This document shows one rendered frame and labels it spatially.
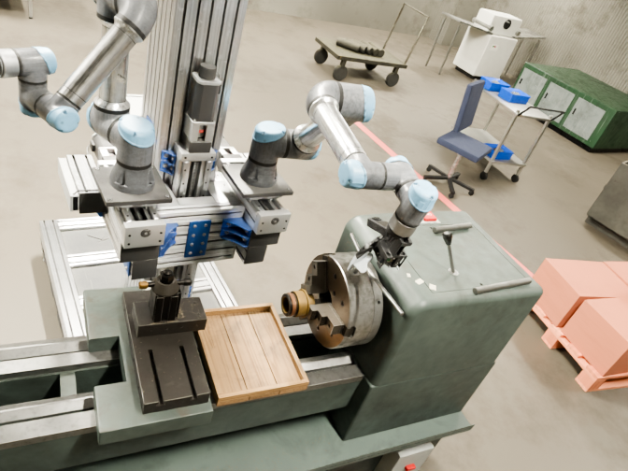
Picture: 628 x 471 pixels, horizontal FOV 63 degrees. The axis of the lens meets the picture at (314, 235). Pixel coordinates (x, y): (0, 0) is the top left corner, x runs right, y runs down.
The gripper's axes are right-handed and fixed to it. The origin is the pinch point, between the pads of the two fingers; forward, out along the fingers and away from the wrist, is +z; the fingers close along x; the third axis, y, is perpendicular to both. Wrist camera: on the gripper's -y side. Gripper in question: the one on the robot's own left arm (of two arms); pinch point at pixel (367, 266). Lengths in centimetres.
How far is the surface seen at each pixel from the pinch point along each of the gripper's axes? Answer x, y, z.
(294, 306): -17.5, -1.0, 19.4
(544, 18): 795, -666, 139
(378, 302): 6.7, 6.2, 10.8
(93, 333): -74, -11, 39
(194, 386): -51, 15, 30
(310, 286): -10.9, -6.1, 16.9
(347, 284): -4.4, 0.8, 7.2
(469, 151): 277, -214, 122
